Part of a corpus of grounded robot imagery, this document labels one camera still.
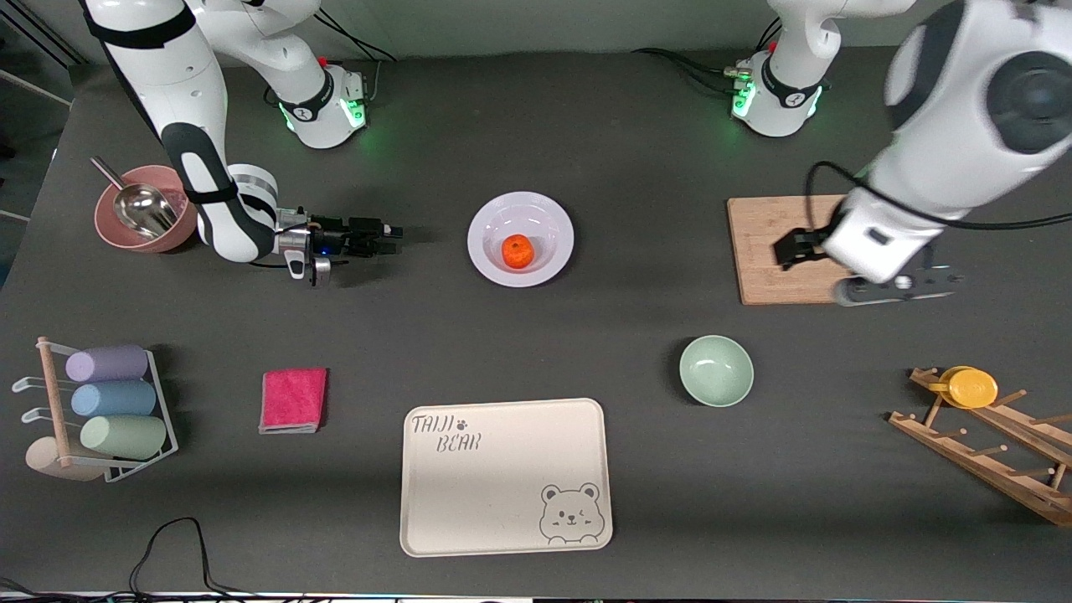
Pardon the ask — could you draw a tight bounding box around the black cable at table edge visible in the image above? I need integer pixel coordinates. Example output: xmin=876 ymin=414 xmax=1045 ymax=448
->
xmin=0 ymin=518 xmax=277 ymax=603

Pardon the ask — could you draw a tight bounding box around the cream tray with bear print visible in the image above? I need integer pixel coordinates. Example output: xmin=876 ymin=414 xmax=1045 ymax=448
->
xmin=399 ymin=398 xmax=614 ymax=558

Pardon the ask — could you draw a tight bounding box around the pink folded cloth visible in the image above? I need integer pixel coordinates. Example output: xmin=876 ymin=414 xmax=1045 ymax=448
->
xmin=259 ymin=368 xmax=328 ymax=435

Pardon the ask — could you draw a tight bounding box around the metal scoop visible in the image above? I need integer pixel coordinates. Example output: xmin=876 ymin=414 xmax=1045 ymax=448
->
xmin=90 ymin=157 xmax=179 ymax=240

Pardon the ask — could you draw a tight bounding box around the blue cup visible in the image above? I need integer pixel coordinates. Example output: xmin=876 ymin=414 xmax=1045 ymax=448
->
xmin=70 ymin=381 xmax=157 ymax=419

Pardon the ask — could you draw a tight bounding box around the beige cup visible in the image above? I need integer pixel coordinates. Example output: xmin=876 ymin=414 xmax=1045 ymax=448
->
xmin=25 ymin=436 xmax=106 ymax=482

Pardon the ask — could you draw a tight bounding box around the wooden cutting board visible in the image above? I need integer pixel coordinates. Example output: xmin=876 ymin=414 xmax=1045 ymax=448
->
xmin=727 ymin=195 xmax=855 ymax=306

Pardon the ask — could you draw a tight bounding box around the white round plate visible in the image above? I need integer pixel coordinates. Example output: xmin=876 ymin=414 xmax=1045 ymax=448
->
xmin=467 ymin=191 xmax=575 ymax=288

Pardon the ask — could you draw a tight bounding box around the yellow cup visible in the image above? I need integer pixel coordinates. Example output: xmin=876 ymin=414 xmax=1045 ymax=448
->
xmin=928 ymin=366 xmax=999 ymax=410

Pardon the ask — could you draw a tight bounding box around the white wire cup rack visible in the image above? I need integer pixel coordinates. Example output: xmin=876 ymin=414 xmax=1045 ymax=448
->
xmin=12 ymin=337 xmax=179 ymax=484

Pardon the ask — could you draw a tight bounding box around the purple cup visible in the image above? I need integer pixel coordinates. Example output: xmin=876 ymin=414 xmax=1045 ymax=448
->
xmin=65 ymin=346 xmax=150 ymax=384

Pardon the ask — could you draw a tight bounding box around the black left arm base cable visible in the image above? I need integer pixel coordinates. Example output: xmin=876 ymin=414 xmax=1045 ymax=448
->
xmin=632 ymin=17 xmax=784 ymax=93

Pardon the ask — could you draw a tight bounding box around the green cup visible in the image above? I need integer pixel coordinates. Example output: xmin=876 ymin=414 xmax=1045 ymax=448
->
xmin=80 ymin=415 xmax=168 ymax=461

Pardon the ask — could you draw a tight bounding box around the black right arm base cable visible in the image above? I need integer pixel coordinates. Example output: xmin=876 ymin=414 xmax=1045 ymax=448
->
xmin=314 ymin=4 xmax=399 ymax=64

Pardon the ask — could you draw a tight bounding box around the black arm base cable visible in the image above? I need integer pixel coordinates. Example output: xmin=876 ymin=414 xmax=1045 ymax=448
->
xmin=632 ymin=17 xmax=784 ymax=93
xmin=314 ymin=4 xmax=399 ymax=64

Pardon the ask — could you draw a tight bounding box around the wooden peg drying rack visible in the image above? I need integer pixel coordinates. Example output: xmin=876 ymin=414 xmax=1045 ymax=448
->
xmin=889 ymin=367 xmax=1072 ymax=527

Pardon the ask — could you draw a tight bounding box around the mint green bowl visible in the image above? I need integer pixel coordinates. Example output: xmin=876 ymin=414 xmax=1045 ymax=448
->
xmin=679 ymin=335 xmax=755 ymax=409

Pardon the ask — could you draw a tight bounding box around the pink bowl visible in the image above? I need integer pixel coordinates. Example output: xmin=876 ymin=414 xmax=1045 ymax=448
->
xmin=95 ymin=165 xmax=201 ymax=254

